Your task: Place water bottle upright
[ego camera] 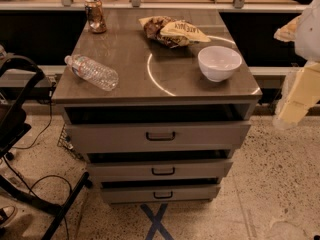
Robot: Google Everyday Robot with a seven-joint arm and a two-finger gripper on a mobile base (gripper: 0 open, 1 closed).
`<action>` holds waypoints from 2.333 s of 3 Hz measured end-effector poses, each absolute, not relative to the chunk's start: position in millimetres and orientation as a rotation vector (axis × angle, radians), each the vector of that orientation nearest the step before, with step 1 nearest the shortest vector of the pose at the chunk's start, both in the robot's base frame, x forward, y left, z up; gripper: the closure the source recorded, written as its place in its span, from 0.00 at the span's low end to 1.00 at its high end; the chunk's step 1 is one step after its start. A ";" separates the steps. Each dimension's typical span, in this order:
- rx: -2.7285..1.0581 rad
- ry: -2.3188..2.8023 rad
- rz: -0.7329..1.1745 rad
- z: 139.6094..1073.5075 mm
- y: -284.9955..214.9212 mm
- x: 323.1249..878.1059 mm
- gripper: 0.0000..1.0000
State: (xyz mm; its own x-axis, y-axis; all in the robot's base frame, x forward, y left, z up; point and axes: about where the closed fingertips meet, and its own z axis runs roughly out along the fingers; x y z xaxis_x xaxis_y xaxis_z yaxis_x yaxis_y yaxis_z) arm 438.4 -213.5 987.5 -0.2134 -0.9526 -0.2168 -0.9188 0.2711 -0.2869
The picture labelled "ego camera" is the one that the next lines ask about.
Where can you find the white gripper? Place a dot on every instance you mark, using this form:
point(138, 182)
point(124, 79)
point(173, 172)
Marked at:
point(309, 34)

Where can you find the clear plastic water bottle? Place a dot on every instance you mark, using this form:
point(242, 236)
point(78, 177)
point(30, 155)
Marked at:
point(93, 72)

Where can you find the white ceramic bowl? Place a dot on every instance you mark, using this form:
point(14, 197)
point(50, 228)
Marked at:
point(218, 63)

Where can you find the top grey drawer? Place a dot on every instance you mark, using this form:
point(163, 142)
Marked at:
point(156, 137)

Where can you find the grey drawer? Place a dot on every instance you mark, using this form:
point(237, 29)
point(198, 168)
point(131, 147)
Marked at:
point(160, 170)
point(160, 194)
point(156, 137)

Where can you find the yellow brown chip bag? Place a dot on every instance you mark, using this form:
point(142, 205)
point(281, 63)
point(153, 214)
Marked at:
point(171, 32)

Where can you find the middle grey drawer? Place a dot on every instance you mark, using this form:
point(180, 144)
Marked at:
point(160, 170)

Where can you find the grey drawer cabinet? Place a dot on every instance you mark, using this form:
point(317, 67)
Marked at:
point(156, 85)

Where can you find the copper soda can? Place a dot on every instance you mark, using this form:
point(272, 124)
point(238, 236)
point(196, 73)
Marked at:
point(95, 16)

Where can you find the bottom grey drawer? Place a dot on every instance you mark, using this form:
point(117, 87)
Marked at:
point(160, 194)

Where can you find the shoe with white sole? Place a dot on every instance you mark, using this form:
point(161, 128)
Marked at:
point(7, 214)

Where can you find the wire basket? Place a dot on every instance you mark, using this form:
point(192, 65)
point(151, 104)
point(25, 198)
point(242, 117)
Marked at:
point(64, 141)

